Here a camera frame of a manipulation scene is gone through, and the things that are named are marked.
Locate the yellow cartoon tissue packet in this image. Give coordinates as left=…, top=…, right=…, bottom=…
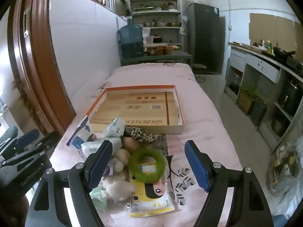
left=129, top=163, right=176, bottom=218

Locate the person's left forearm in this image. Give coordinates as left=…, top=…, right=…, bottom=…
left=0, top=189, right=30, bottom=227

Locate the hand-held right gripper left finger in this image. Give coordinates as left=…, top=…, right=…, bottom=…
left=25, top=139, right=113, bottom=227

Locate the round stool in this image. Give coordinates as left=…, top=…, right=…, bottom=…
left=192, top=64, right=207, bottom=82

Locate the blue water jug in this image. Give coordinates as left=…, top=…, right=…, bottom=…
left=117, top=18, right=144, bottom=58

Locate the green planter crate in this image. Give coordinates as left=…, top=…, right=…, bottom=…
left=251, top=97, right=269, bottom=126

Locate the dark green canister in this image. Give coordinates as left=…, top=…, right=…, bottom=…
left=278, top=78, right=303, bottom=116

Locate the leopard print scrunchie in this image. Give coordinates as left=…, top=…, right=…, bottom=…
left=124, top=126, right=158, bottom=145

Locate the white kitchen counter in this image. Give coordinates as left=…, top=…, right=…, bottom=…
left=227, top=42, right=303, bottom=152

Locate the clear plastic bag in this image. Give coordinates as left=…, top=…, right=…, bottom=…
left=265, top=137, right=303, bottom=197

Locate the white plush bear pink hat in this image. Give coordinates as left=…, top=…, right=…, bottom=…
left=101, top=178, right=138, bottom=212

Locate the shallow cardboard box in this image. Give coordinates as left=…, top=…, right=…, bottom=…
left=85, top=85, right=185, bottom=135

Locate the black refrigerator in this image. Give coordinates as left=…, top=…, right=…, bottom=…
left=186, top=3, right=225, bottom=74

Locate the green plush ring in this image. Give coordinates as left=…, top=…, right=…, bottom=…
left=128, top=148, right=166, bottom=184

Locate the low green bench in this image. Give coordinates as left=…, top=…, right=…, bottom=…
left=121, top=51, right=193, bottom=67

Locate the cardboard wall sheet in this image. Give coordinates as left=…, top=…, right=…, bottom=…
left=249, top=13, right=303, bottom=50

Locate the blue white wipes packet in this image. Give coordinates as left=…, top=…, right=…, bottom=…
left=66, top=116, right=95, bottom=150

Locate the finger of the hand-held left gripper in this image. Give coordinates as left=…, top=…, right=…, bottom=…
left=0, top=129, right=61, bottom=168
left=0, top=126, right=19, bottom=156

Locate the peach soft ball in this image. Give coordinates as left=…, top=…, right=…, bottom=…
left=122, top=137, right=140, bottom=152

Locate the white plush bear purple dress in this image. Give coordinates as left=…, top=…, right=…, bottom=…
left=104, top=148, right=132, bottom=178

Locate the wooden planter crate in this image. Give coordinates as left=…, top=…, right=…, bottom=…
left=237, top=85, right=257, bottom=115

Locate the black wok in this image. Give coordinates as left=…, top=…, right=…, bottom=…
left=273, top=47, right=296, bottom=61

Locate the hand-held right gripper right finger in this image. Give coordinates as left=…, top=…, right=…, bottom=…
left=185, top=140, right=275, bottom=227

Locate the brown wooden door frame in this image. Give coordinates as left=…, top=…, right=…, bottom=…
left=7, top=0, right=76, bottom=138

